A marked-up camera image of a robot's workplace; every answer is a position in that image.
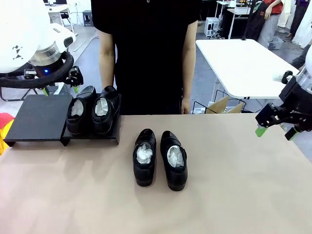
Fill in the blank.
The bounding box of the white office desk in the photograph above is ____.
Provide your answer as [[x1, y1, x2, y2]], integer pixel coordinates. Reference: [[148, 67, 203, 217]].
[[47, 4, 76, 35]]

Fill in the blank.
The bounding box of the dark apron with orange print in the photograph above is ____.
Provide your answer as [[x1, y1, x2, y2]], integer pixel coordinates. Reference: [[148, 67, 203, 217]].
[[248, 2, 268, 41]]

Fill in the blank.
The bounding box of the person's left hand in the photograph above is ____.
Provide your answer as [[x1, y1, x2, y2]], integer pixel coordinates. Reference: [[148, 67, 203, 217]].
[[181, 97, 193, 115]]

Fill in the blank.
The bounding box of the person in red shirt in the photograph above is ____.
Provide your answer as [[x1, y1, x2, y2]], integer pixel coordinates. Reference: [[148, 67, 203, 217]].
[[258, 0, 284, 49]]

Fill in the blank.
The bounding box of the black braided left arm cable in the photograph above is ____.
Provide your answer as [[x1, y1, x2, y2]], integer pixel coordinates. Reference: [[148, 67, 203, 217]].
[[0, 52, 74, 89]]

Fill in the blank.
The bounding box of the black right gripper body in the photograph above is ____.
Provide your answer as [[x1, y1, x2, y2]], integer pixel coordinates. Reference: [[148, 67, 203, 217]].
[[279, 75, 312, 113]]

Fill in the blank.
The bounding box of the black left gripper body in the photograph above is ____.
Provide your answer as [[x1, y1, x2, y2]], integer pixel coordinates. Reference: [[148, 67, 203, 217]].
[[34, 63, 64, 78]]

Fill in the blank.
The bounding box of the white hanging cloth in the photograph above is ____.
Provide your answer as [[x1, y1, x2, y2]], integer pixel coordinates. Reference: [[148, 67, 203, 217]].
[[292, 14, 312, 47]]

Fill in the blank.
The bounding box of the person in cream clothes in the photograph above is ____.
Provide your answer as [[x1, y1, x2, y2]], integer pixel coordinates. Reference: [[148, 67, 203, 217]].
[[276, 0, 293, 34]]

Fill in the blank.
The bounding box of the yellow and red object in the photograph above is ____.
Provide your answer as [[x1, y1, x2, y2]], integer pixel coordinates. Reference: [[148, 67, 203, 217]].
[[0, 112, 16, 156]]

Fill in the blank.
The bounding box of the small grey stool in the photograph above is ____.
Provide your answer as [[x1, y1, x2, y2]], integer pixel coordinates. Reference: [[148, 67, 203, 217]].
[[82, 10, 93, 27]]

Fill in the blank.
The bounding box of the white connector plug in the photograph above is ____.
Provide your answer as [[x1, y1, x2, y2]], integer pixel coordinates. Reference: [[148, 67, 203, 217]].
[[273, 70, 293, 83]]

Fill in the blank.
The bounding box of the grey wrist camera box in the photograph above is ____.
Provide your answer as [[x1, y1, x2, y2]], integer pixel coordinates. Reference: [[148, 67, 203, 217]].
[[23, 69, 37, 80]]

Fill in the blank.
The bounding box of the person in dark grey clothes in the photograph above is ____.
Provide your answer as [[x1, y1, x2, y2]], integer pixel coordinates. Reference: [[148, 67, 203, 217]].
[[291, 45, 312, 70]]

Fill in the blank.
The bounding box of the brown cardboard piece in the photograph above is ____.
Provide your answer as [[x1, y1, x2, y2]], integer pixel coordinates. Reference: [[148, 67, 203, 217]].
[[225, 102, 244, 114], [206, 95, 230, 115]]

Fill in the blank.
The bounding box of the black leather dress shoe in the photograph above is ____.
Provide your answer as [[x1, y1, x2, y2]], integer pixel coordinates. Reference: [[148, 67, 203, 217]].
[[133, 128, 157, 187], [66, 85, 98, 137], [160, 130, 189, 192], [91, 85, 122, 135]]

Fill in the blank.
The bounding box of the person torso in black clothes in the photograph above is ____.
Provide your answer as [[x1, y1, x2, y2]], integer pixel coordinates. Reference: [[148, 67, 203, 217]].
[[90, 0, 203, 115]]

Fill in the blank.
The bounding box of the white table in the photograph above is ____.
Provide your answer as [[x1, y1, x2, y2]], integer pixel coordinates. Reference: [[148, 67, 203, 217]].
[[195, 39, 300, 104]]

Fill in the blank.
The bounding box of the black office chair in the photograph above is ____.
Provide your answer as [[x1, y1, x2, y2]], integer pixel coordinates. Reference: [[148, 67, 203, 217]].
[[59, 12, 74, 27]]

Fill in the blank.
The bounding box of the grey plastic bin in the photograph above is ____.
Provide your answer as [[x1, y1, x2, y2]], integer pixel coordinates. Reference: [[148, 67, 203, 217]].
[[268, 36, 285, 50]]

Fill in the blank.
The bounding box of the white computer case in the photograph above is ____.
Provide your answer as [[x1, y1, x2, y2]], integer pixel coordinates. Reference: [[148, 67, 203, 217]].
[[204, 17, 220, 38]]

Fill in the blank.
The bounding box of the white frame desk black panel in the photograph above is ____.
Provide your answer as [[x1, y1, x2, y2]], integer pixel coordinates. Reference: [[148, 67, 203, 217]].
[[215, 0, 252, 39]]

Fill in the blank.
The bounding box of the black wire rack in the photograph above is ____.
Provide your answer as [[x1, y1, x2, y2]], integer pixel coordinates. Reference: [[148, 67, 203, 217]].
[[192, 89, 247, 115]]

